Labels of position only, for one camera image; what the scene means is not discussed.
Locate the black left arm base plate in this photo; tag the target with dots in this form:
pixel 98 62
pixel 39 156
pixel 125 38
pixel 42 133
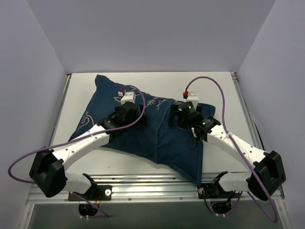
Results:
pixel 96 192

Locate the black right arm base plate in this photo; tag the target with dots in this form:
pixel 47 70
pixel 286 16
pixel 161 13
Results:
pixel 210 191

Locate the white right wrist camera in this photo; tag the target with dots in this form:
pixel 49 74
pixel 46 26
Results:
pixel 191 97

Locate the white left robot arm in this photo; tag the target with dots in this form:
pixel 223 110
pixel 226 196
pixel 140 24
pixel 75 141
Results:
pixel 49 168

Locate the aluminium rail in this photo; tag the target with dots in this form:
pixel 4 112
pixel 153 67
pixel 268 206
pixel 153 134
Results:
pixel 132 188
pixel 255 136
pixel 60 108

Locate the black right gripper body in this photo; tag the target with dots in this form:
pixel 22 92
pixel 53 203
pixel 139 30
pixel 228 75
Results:
pixel 173 114

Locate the blue embroidered pillowcase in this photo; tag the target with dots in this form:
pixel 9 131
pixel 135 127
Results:
pixel 157 141

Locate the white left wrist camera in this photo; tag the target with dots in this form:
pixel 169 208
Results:
pixel 127 97

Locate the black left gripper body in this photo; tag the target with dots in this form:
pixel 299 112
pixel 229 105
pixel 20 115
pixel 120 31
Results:
pixel 142 117

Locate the aluminium right side rail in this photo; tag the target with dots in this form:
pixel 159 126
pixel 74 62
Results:
pixel 255 136

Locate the aluminium front rail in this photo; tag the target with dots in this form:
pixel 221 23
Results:
pixel 132 188

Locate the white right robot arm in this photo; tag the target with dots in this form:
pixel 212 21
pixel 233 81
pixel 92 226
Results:
pixel 265 171

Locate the aluminium left side rail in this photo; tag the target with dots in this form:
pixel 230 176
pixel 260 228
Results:
pixel 60 108

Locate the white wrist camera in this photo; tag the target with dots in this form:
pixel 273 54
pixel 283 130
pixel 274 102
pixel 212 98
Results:
pixel 191 97
pixel 127 97

